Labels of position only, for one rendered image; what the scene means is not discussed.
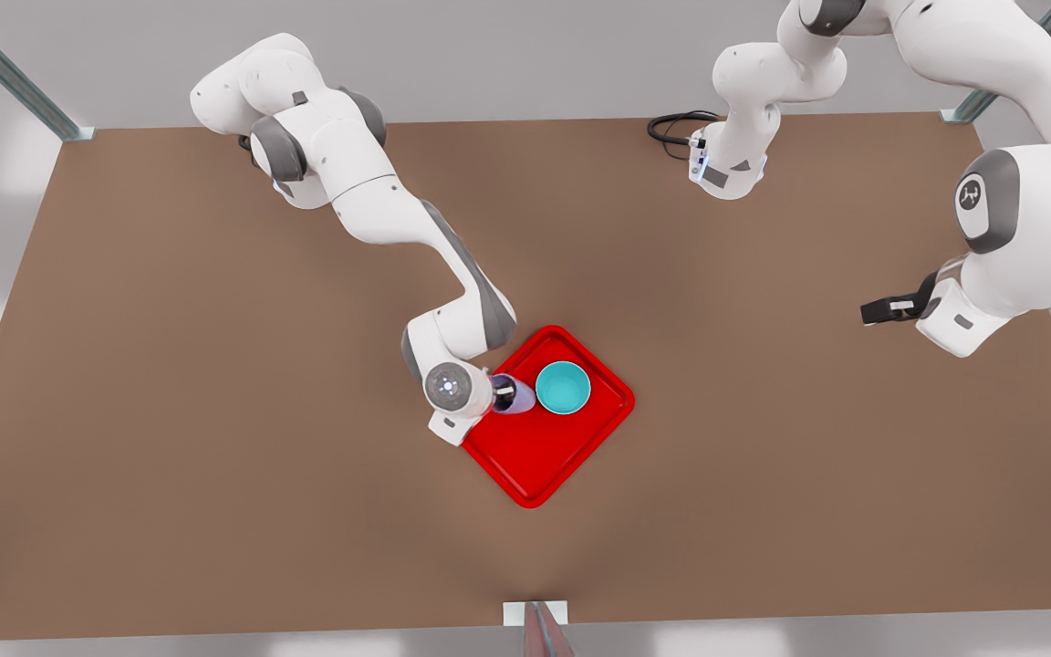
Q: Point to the red plastic tray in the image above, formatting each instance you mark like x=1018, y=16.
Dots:
x=548, y=456

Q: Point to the lavender cup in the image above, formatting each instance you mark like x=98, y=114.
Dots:
x=526, y=401

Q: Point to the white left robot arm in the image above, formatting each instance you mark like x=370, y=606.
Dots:
x=1027, y=219

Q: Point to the teal bowl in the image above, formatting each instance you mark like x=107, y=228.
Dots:
x=563, y=388

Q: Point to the silver frame post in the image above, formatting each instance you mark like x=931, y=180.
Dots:
x=1004, y=73
x=10, y=73
x=539, y=630

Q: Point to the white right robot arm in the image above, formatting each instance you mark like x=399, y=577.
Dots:
x=370, y=196

